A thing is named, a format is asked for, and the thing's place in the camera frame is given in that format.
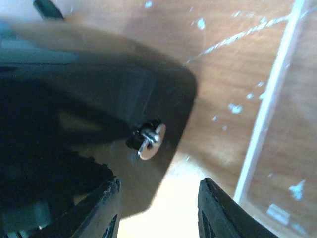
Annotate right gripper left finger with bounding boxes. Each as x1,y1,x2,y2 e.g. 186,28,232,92
39,177,121,238

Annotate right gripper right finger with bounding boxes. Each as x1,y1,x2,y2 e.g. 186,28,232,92
198,178,276,238

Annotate black metronome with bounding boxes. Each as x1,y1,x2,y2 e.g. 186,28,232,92
0,19,197,238

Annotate clear plastic metronome cover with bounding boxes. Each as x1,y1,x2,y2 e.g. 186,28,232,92
181,0,317,238

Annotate white music stand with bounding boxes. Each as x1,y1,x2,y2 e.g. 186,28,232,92
33,0,64,20

